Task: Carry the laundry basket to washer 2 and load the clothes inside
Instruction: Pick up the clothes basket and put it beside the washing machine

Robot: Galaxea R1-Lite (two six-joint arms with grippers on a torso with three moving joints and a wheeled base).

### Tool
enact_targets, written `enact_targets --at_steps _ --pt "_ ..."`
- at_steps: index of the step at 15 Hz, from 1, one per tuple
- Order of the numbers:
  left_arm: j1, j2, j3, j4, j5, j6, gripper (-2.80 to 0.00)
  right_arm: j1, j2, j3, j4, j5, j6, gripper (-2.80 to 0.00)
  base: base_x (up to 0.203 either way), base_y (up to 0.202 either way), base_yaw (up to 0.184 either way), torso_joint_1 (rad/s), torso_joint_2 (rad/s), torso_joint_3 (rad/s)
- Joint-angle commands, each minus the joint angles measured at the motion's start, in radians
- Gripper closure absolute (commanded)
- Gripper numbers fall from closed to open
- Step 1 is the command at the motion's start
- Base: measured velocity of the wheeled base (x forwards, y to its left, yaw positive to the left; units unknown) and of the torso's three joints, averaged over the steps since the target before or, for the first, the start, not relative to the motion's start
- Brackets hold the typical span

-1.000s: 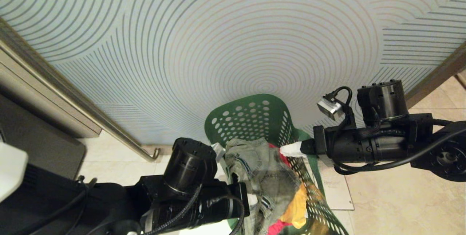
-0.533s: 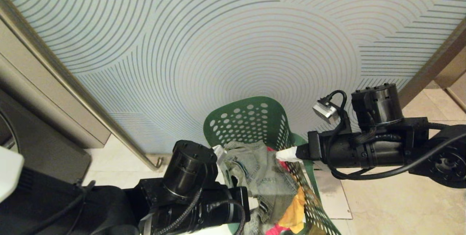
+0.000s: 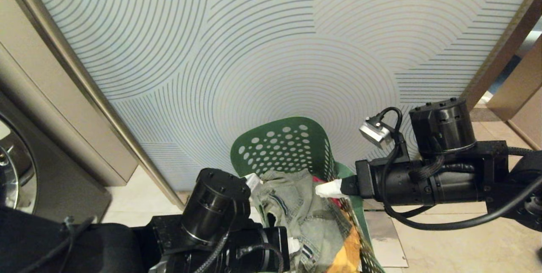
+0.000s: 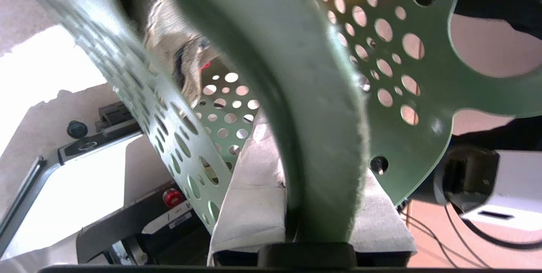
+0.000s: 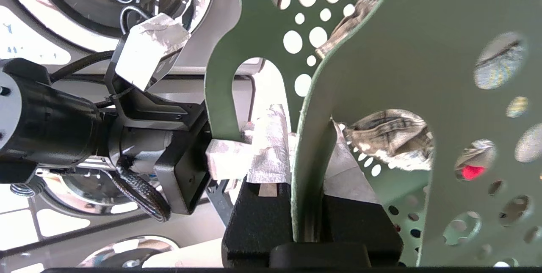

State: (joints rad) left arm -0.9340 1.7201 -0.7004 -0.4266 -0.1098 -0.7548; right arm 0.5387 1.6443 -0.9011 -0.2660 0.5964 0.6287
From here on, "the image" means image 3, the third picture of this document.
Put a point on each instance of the beige wooden furniture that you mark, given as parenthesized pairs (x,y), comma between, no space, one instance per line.
(523,95)

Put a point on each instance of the beige cabinet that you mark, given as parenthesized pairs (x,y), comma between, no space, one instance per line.
(59,108)

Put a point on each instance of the grey washing machine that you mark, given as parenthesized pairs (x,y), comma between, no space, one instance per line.
(67,184)

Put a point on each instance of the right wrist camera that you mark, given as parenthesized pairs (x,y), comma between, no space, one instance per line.
(374,132)

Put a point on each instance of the chrome washer door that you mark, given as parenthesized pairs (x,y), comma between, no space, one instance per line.
(17,167)

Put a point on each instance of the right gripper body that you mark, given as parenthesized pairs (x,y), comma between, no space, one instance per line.
(449,186)

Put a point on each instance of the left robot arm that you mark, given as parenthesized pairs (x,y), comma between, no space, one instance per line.
(214,203)

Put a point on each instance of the green plastic laundry basket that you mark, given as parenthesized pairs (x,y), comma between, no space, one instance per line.
(279,142)

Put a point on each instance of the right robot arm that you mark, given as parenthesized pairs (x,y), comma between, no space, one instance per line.
(442,127)

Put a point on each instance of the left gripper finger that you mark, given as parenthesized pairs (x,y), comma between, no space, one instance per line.
(334,189)
(294,247)

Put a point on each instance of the orange garment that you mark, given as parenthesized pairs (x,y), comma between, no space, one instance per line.
(347,249)

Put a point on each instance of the metal floor plate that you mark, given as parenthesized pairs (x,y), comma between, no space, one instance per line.
(387,239)

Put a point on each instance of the grey-green garment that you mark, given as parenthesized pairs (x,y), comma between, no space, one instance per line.
(309,222)

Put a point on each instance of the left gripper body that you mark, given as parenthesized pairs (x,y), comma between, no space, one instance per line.
(262,249)

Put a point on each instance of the metal trim strip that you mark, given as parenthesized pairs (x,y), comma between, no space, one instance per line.
(106,99)

